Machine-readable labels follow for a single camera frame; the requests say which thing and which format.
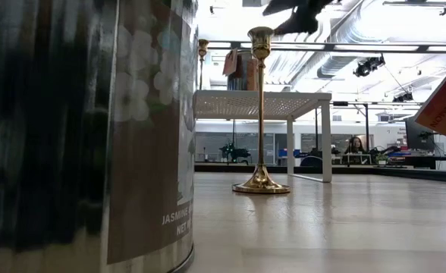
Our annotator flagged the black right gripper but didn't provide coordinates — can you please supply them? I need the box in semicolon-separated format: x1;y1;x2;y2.
262;0;340;36

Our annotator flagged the candle tin orange heart label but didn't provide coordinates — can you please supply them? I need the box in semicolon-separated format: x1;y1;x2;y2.
222;48;260;91

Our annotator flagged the brass candlestick holder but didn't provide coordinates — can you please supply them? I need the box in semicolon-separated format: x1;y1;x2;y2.
232;26;291;195
197;39;211;91

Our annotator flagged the candle tin jasmine flower label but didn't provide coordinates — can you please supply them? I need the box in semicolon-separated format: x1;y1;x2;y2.
0;0;198;273

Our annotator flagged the long linear ceiling light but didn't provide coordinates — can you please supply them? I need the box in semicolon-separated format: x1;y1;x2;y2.
198;39;446;54

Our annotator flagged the white perforated metal shelf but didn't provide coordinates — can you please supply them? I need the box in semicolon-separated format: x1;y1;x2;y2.
192;89;335;184

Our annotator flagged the person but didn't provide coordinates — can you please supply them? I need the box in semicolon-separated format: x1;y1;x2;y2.
344;136;366;155

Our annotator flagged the black background monitor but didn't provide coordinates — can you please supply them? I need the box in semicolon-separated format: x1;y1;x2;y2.
404;117;436;152

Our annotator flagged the silver ventilation duct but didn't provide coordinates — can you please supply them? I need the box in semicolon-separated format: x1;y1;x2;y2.
279;0;389;90

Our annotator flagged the black ceiling track rail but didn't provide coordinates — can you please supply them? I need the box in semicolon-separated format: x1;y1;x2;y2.
382;0;446;16

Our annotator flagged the black background rig frame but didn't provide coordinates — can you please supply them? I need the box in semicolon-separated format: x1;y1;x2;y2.
332;100;423;152

